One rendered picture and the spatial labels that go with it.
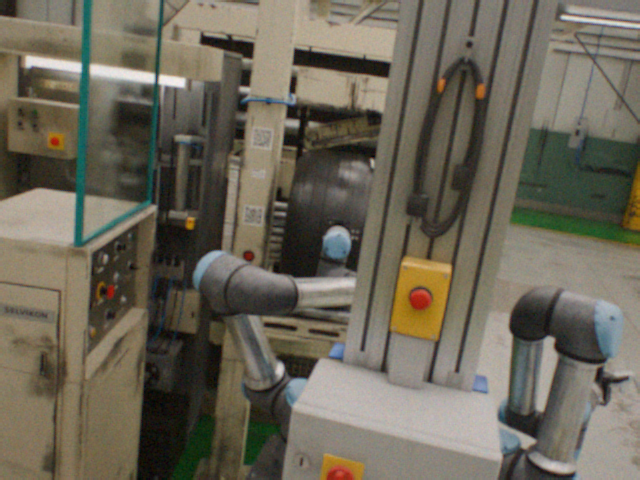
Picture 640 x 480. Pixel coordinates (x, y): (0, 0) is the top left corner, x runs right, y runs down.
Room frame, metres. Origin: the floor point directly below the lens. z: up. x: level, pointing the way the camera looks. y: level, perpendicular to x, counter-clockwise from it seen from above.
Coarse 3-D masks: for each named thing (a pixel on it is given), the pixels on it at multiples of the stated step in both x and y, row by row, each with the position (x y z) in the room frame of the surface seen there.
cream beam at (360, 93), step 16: (304, 80) 2.50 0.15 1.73; (320, 80) 2.50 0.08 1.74; (336, 80) 2.49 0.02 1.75; (352, 80) 2.50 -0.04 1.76; (368, 80) 2.49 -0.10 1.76; (384, 80) 2.49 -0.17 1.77; (304, 96) 2.50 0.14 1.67; (320, 96) 2.49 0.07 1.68; (336, 96) 2.49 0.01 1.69; (352, 96) 2.50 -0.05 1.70; (368, 96) 2.49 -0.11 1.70; (384, 96) 2.49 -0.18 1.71; (368, 112) 2.50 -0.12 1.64
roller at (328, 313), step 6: (294, 312) 2.16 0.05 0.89; (300, 312) 2.16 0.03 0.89; (306, 312) 2.16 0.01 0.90; (312, 312) 2.16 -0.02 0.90; (318, 312) 2.16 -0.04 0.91; (324, 312) 2.16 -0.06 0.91; (330, 312) 2.16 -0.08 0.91; (336, 312) 2.16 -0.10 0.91; (342, 312) 2.16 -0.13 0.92; (348, 312) 2.17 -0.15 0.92; (324, 318) 2.16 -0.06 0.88; (330, 318) 2.16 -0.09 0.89; (336, 318) 2.16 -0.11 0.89; (342, 318) 2.16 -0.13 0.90; (348, 318) 2.15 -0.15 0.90
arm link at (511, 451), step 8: (504, 432) 1.41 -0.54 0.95; (504, 440) 1.37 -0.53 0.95; (512, 440) 1.37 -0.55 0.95; (504, 448) 1.34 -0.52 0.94; (512, 448) 1.34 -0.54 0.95; (520, 448) 1.36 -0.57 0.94; (504, 456) 1.33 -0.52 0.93; (512, 456) 1.33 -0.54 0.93; (520, 456) 1.33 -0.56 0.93; (504, 464) 1.32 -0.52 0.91; (512, 464) 1.32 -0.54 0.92; (504, 472) 1.31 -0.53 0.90; (512, 472) 1.31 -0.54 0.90
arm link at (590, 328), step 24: (552, 312) 1.30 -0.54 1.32; (576, 312) 1.28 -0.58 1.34; (600, 312) 1.26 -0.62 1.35; (552, 336) 1.32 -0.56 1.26; (576, 336) 1.27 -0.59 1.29; (600, 336) 1.24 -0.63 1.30; (576, 360) 1.26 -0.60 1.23; (600, 360) 1.26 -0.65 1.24; (552, 384) 1.31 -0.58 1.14; (576, 384) 1.27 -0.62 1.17; (552, 408) 1.29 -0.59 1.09; (576, 408) 1.27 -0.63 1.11; (552, 432) 1.28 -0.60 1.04; (576, 432) 1.27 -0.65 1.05; (528, 456) 1.30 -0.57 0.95; (552, 456) 1.27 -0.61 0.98
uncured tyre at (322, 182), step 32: (320, 160) 2.20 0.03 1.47; (352, 160) 2.23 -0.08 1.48; (320, 192) 2.08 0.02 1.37; (352, 192) 2.09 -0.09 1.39; (288, 224) 2.06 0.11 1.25; (320, 224) 2.03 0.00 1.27; (352, 224) 2.03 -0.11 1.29; (288, 256) 2.04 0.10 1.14; (320, 256) 2.02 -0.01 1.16; (352, 256) 2.02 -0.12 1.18
